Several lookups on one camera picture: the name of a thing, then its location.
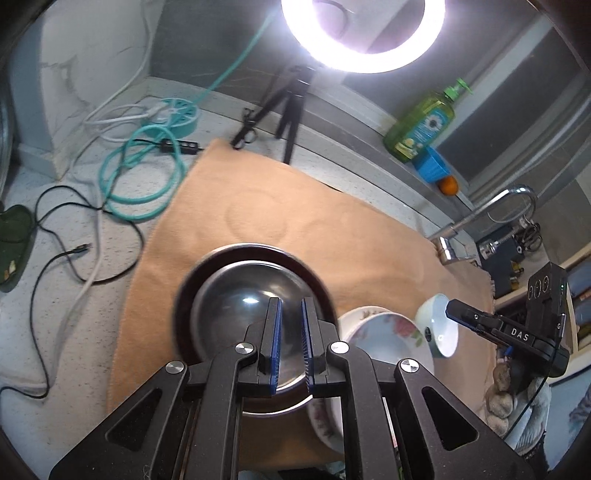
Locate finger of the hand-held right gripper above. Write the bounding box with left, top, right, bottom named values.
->
left=444, top=298, right=506, bottom=346

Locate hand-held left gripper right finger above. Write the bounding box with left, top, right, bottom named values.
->
left=301, top=298, right=548, bottom=480

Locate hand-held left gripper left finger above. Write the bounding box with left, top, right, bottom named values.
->
left=48, top=298, right=283, bottom=480

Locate light blue bowl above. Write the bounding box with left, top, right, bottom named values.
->
left=414, top=294, right=461, bottom=358

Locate stainless steel bowl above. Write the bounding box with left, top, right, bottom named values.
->
left=190, top=261, right=309, bottom=393

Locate white plate with pink flowers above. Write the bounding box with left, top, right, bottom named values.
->
left=355, top=313, right=435, bottom=370

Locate large white plate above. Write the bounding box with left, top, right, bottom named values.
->
left=307, top=306, right=384, bottom=455

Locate large steel bowl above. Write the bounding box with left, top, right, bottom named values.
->
left=172, top=243, right=341, bottom=418

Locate person's right hand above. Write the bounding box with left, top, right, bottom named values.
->
left=484, top=357, right=552, bottom=439

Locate steel faucet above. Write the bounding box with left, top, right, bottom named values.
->
left=427, top=185, right=540, bottom=266

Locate beige cloth mat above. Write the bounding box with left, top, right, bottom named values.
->
left=106, top=138, right=497, bottom=455

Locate blue ribbed cup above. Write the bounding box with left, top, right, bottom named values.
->
left=412, top=146, right=452, bottom=182

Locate green dish soap bottle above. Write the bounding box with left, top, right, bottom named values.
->
left=384, top=78, right=476, bottom=163

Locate black power strip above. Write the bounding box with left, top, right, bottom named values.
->
left=159, top=138, right=204, bottom=155

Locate black tripod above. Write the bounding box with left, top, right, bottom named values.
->
left=231, top=65, right=319, bottom=165

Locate white cable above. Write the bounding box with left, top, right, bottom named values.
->
left=48, top=0, right=171, bottom=398

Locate teal cable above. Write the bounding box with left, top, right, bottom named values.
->
left=99, top=0, right=287, bottom=221

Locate thin black cable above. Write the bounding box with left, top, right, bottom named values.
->
left=0, top=185, right=146, bottom=400

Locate teal cable reel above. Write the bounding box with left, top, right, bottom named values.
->
left=148, top=97, right=200, bottom=139

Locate ring light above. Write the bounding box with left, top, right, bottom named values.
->
left=281, top=0, right=446, bottom=75

